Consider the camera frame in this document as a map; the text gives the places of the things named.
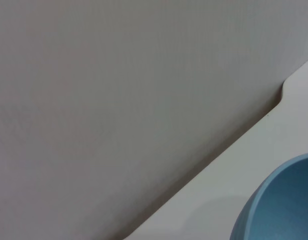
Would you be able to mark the blue bowl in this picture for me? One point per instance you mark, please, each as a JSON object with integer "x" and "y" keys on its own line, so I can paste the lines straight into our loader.
{"x": 284, "y": 200}

